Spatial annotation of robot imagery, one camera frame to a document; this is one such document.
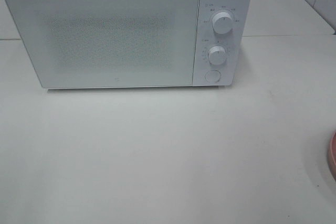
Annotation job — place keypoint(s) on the upper white round knob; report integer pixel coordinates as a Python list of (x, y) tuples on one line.
[(222, 22)]

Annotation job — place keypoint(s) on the white round knob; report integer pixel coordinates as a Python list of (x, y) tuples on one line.
[(222, 22), (217, 55)]

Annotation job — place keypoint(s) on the white microwave door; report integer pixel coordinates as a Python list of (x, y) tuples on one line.
[(108, 43)]

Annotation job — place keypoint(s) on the lower white round knob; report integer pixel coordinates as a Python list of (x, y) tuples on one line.
[(217, 55)]

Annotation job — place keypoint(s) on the pink round plate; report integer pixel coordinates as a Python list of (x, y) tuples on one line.
[(331, 155)]

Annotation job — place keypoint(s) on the round white door button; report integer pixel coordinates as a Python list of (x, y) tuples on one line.
[(213, 76)]

